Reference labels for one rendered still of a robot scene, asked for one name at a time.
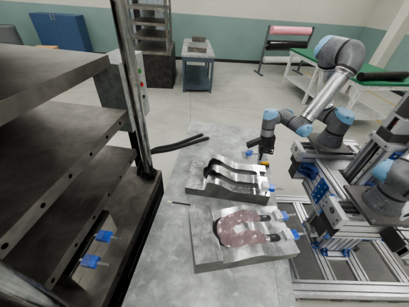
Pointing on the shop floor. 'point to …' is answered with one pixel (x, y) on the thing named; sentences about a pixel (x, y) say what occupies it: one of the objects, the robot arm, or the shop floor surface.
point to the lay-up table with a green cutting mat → (393, 83)
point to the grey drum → (10, 35)
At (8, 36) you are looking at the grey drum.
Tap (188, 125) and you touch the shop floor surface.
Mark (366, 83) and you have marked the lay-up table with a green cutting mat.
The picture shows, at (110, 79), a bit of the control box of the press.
